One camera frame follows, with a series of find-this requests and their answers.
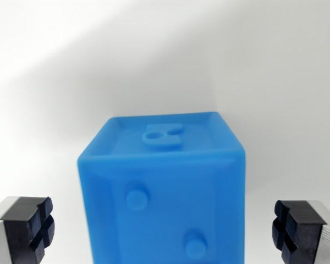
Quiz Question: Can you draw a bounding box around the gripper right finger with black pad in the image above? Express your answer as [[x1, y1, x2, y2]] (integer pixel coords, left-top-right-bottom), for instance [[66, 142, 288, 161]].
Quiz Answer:
[[271, 200, 330, 264]]

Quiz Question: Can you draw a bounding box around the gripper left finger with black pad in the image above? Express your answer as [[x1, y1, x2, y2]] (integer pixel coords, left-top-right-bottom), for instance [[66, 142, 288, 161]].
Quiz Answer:
[[0, 196, 56, 264]]

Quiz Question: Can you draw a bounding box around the blue cube with dots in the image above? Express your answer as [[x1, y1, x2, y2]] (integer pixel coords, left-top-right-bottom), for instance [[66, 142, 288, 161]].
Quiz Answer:
[[77, 111, 246, 264]]

